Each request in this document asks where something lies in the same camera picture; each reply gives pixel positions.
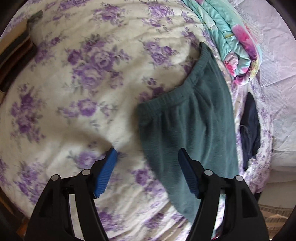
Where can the dark green pants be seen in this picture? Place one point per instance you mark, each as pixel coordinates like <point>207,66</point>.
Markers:
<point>185,120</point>

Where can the purple floral blanket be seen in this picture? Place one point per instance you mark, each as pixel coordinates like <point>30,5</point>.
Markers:
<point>81,92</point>

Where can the pale lavender bed sheet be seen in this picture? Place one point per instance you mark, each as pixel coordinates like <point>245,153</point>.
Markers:
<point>277,69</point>

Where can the dark wooden furniture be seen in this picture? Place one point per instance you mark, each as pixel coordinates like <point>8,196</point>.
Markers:
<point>13,58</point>

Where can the dark navy garment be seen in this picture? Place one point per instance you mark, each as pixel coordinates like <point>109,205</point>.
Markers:
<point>251,129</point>

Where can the teal pink floral quilt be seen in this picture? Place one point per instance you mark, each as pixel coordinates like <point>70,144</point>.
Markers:
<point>231,34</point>

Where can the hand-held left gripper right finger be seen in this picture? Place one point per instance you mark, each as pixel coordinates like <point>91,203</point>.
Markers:
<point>188,172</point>

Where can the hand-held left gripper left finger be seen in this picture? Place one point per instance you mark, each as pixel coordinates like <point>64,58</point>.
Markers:
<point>106,174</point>

